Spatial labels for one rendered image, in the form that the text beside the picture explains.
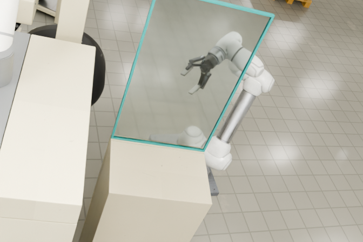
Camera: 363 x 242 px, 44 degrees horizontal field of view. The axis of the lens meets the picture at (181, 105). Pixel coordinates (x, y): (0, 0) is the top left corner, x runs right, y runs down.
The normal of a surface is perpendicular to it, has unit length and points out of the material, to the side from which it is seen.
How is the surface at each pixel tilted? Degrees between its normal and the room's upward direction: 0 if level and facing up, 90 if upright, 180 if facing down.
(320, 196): 0
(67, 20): 90
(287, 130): 0
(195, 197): 0
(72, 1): 90
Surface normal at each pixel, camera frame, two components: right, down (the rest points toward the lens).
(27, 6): 0.08, 0.69
